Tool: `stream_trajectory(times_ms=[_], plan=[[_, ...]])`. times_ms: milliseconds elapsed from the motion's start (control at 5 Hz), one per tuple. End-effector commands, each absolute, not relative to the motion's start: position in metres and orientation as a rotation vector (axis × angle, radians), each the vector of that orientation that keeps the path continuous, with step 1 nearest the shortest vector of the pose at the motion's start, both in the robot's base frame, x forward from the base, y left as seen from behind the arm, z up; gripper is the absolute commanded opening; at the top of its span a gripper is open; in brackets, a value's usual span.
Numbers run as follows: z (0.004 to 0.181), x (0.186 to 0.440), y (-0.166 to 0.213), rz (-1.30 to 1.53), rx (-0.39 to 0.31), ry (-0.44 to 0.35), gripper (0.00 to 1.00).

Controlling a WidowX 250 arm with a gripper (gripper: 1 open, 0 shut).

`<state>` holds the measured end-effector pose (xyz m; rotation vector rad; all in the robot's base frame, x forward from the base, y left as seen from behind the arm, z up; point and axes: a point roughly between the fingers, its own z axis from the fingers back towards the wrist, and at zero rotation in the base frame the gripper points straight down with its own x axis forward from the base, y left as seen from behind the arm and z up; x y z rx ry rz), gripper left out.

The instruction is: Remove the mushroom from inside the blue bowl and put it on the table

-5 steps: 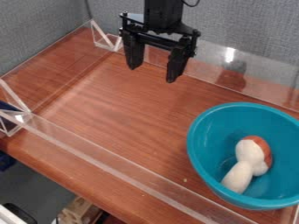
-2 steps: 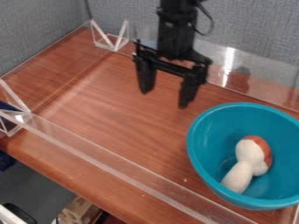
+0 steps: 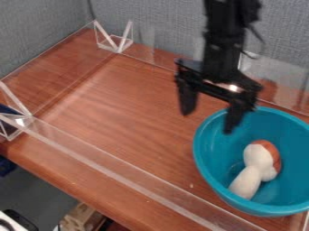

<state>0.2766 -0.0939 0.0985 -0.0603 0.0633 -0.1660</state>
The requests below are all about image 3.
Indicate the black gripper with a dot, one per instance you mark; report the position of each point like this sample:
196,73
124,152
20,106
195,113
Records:
238,88

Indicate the white brown toy mushroom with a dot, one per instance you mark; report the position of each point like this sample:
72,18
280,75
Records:
262,167

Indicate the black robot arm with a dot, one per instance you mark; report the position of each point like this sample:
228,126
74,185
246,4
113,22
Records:
215,75

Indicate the blue plastic bowl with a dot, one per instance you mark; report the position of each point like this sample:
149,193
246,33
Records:
216,153

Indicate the clear acrylic back barrier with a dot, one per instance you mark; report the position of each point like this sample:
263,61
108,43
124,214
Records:
284,81

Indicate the clear acrylic barrier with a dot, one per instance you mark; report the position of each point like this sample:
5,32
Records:
80,169
284,81

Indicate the clear acrylic front barrier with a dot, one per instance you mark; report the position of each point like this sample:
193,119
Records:
80,169

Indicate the wooden block under table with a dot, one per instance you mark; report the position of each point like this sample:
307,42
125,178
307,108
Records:
81,218

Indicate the black white object bottom left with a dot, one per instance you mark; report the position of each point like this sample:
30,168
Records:
14,222

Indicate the clear acrylic corner bracket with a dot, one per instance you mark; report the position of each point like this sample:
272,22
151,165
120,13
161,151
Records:
112,42

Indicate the clear acrylic left bracket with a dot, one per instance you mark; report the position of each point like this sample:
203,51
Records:
14,115

